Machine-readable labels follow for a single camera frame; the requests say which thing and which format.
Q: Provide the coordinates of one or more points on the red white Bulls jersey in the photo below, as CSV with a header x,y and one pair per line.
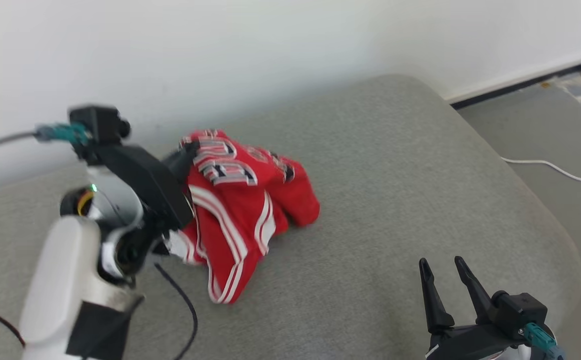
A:
x,y
240,225

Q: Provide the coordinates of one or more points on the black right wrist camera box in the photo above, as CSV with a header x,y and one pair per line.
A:
x,y
518,312

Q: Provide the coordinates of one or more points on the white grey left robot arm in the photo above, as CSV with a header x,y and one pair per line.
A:
x,y
55,280

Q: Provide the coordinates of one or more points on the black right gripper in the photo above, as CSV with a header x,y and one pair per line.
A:
x,y
470,345

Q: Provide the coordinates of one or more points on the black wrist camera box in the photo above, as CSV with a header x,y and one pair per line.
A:
x,y
518,312
95,122

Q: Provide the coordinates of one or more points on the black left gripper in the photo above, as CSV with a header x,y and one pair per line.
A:
x,y
145,185

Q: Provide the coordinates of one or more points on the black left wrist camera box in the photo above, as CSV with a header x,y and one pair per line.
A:
x,y
95,122

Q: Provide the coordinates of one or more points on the black wall baseboard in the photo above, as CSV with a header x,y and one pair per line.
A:
x,y
520,85

